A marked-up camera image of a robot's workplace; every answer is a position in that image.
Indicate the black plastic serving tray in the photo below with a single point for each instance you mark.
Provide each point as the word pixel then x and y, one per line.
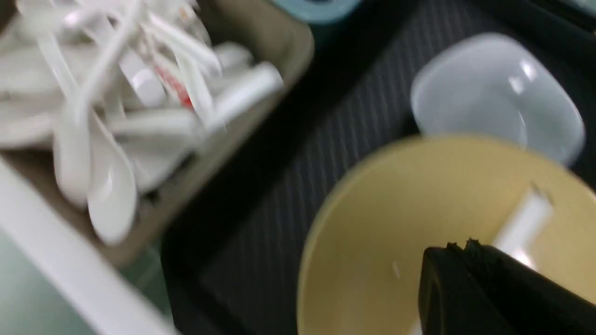
pixel 231 258

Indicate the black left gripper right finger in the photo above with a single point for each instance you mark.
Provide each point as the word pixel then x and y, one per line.
pixel 532 303

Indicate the pile of white spoons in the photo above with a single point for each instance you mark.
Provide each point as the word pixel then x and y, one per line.
pixel 121 91

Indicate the brown plastic spoon bin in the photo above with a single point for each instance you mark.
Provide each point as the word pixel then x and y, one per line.
pixel 271 35

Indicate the blue plastic chopstick bin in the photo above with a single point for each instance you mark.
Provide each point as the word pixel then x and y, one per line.
pixel 320 12

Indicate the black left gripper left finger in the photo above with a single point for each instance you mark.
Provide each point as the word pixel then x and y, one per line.
pixel 451 301

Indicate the white ceramic soup spoon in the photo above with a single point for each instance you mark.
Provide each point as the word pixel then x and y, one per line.
pixel 523 226

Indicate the large white plastic tub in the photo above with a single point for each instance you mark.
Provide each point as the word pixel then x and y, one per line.
pixel 96 290

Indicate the tan noodle bowl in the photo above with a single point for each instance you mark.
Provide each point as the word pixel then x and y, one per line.
pixel 361 264

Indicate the small white square dish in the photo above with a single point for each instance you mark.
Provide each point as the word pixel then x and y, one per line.
pixel 492 85

